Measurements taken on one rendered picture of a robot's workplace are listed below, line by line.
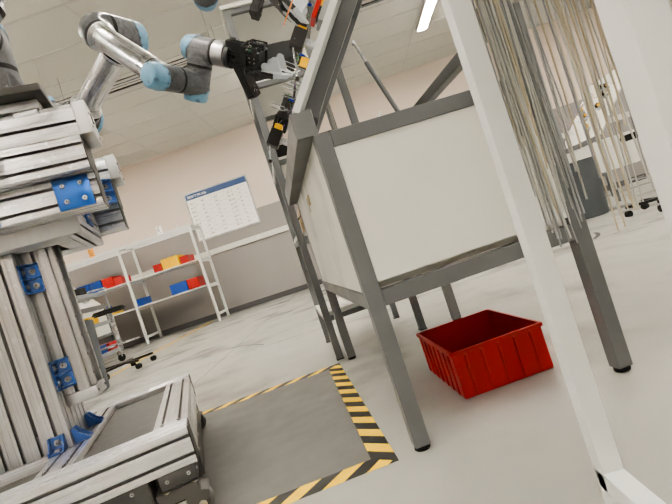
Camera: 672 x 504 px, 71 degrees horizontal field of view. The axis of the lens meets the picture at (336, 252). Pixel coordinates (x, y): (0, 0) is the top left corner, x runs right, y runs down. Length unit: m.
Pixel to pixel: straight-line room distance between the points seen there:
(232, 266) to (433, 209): 8.06
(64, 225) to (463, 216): 1.10
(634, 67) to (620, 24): 0.03
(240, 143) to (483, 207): 8.24
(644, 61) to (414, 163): 0.82
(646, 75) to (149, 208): 9.43
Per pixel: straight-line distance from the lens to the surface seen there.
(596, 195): 5.67
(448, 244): 1.18
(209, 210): 9.22
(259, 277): 9.01
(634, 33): 0.41
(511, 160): 0.70
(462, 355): 1.42
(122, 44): 1.65
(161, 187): 9.61
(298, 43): 1.48
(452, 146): 1.22
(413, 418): 1.20
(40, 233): 1.55
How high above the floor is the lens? 0.52
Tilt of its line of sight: level
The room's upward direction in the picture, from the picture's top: 18 degrees counter-clockwise
